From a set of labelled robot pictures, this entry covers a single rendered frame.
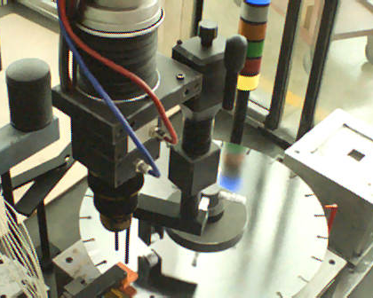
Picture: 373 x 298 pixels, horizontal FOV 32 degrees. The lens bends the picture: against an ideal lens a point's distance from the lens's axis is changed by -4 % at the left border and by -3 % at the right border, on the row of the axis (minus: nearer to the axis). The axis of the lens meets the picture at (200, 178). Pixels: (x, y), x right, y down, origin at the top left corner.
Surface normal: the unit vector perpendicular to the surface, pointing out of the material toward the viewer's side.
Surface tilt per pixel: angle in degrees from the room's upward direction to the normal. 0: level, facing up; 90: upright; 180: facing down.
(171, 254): 0
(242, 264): 0
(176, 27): 90
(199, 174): 90
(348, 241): 90
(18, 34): 0
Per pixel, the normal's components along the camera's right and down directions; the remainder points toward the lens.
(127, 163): 0.76, 0.47
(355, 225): -0.64, 0.47
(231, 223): 0.16, -0.71
